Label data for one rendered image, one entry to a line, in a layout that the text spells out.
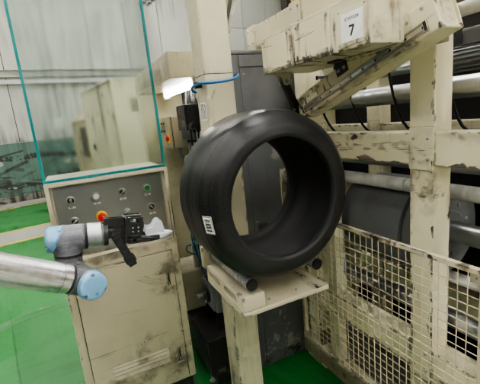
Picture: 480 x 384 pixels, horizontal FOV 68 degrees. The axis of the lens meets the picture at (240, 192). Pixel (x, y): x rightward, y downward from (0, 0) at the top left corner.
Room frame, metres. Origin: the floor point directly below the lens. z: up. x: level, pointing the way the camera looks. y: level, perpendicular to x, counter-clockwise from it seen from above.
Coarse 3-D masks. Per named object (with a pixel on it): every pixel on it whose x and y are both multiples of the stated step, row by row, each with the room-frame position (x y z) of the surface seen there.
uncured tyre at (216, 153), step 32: (224, 128) 1.18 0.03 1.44; (256, 128) 1.13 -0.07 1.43; (288, 128) 1.18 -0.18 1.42; (320, 128) 1.27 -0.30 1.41; (192, 160) 1.21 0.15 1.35; (224, 160) 1.09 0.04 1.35; (288, 160) 1.51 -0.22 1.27; (320, 160) 1.42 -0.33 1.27; (192, 192) 1.13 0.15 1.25; (224, 192) 1.07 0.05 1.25; (288, 192) 1.52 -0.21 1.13; (320, 192) 1.44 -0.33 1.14; (192, 224) 1.17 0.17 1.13; (224, 224) 1.07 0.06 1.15; (288, 224) 1.49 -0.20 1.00; (320, 224) 1.37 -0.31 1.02; (224, 256) 1.10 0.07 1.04; (256, 256) 1.11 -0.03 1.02; (288, 256) 1.17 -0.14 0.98
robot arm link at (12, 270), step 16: (0, 256) 0.76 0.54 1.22; (16, 256) 0.79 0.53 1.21; (0, 272) 0.74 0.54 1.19; (16, 272) 0.76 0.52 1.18; (32, 272) 0.78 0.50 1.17; (48, 272) 0.81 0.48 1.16; (64, 272) 0.83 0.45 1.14; (80, 272) 0.86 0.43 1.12; (96, 272) 0.87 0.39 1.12; (32, 288) 0.79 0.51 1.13; (48, 288) 0.81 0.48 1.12; (64, 288) 0.83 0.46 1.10; (80, 288) 0.84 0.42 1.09; (96, 288) 0.86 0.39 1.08
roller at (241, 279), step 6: (216, 258) 1.39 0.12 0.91; (222, 264) 1.33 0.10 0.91; (228, 270) 1.28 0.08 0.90; (234, 270) 1.24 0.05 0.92; (234, 276) 1.23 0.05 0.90; (240, 276) 1.19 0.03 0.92; (246, 276) 1.17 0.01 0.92; (240, 282) 1.18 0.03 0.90; (246, 282) 1.14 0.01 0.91; (252, 282) 1.14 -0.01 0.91; (246, 288) 1.14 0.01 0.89; (252, 288) 1.14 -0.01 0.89
